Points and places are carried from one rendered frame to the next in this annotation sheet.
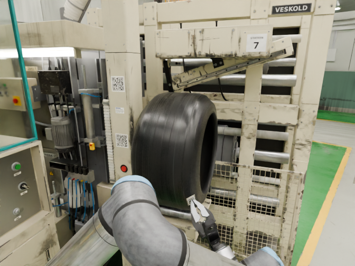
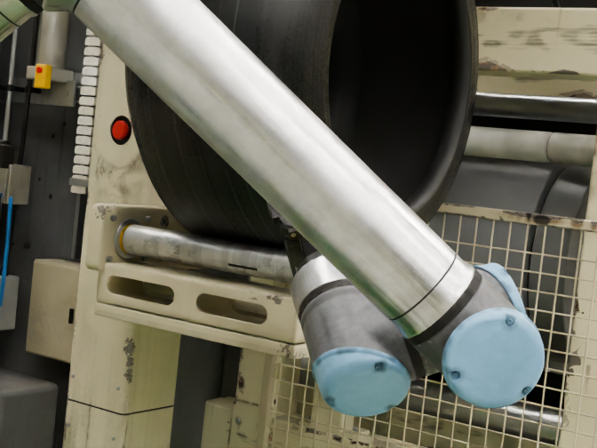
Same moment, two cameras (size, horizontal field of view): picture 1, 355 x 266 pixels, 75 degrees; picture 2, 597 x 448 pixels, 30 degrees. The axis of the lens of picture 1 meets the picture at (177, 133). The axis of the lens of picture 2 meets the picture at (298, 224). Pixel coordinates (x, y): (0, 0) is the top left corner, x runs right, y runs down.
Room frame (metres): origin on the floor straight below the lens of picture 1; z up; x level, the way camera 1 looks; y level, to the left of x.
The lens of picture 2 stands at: (-0.48, -0.42, 1.04)
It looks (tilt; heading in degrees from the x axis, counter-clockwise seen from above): 3 degrees down; 14
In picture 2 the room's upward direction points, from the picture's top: 6 degrees clockwise
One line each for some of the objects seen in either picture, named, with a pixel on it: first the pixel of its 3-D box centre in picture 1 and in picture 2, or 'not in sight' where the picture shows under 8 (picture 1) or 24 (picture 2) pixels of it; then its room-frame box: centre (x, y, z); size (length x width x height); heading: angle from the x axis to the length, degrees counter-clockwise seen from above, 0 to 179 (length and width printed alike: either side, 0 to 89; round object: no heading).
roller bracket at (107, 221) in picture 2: not in sight; (183, 237); (1.20, 0.19, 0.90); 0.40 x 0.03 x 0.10; 160
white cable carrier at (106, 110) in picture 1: (112, 142); (105, 48); (1.21, 0.36, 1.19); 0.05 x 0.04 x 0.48; 160
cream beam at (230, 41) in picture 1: (213, 44); not in sight; (1.37, -0.20, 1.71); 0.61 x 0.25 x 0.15; 70
